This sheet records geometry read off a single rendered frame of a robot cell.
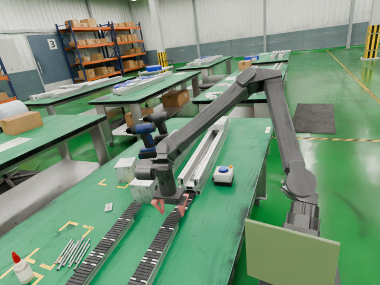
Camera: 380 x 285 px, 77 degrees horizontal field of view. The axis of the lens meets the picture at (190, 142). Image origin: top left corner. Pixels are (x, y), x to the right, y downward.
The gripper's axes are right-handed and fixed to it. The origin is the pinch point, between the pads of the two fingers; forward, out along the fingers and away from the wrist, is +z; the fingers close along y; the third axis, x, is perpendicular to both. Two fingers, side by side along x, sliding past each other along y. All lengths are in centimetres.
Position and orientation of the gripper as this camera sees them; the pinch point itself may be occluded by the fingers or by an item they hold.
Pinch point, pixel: (172, 212)
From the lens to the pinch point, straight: 90.9
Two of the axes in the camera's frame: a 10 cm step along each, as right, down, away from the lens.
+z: 1.3, 9.1, 3.9
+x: -2.9, 4.1, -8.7
